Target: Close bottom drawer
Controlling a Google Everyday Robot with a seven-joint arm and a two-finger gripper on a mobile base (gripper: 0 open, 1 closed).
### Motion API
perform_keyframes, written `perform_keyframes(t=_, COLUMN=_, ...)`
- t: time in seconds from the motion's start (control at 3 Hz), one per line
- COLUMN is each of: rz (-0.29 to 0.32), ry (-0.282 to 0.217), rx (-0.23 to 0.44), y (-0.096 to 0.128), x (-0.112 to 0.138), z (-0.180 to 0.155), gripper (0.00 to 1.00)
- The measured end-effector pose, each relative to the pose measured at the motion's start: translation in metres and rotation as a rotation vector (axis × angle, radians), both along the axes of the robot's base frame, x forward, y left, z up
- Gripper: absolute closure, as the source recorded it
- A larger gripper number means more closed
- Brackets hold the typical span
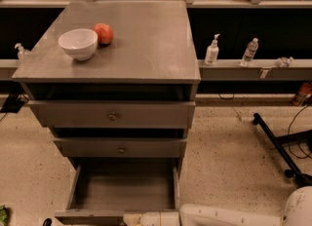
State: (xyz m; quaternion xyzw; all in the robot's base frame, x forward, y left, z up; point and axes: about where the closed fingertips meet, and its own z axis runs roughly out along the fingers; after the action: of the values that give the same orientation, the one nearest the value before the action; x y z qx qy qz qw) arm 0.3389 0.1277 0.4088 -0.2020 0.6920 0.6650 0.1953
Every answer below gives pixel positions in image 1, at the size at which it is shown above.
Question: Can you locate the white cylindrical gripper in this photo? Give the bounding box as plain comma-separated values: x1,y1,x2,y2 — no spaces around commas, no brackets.
123,211,180,226

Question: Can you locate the grey bottom drawer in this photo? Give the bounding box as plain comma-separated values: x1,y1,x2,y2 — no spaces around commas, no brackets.
55,162,179,226

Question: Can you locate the grey drawer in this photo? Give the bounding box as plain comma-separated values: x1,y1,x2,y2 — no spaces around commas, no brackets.
55,162,179,226
54,137,186,158
28,100,195,129

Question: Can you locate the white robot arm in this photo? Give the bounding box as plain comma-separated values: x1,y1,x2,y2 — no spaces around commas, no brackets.
118,186,312,226

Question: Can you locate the grey middle drawer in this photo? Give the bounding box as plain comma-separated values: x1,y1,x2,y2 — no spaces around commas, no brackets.
54,137,186,158

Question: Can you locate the grey wooden drawer cabinet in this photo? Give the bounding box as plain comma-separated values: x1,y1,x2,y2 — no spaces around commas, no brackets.
12,0,202,172

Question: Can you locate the grey top drawer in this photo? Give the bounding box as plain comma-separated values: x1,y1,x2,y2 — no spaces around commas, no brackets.
28,100,195,129

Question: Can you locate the green object at edge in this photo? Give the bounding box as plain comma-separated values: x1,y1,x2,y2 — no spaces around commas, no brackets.
0,206,9,226

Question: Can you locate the black box under bench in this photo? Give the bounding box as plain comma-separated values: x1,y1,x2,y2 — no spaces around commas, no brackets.
0,94,24,113

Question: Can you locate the black wheeled stand base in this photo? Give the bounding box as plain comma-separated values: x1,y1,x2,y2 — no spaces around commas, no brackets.
253,113,312,187

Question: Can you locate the white pump lotion bottle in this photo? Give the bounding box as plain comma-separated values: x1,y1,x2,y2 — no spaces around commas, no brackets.
205,34,219,65

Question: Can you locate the white ceramic bowl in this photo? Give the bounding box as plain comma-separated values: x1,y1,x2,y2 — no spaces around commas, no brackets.
58,28,98,60

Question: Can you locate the red apple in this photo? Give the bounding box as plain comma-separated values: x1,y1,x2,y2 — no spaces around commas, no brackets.
94,23,113,45

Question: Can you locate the clear pump sanitizer bottle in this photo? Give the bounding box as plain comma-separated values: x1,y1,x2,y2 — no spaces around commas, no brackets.
15,43,30,61

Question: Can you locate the clear plastic water bottle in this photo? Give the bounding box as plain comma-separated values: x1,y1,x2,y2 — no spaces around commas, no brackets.
241,38,258,67

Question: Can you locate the orange container on floor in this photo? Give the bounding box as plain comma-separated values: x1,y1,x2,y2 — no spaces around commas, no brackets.
292,83,312,106

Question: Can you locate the crumpled clear plastic wrapper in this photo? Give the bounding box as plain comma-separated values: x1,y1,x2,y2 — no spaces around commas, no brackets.
277,56,293,68

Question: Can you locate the black cable on floor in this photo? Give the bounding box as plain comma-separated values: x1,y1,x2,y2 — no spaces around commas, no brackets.
287,104,312,160

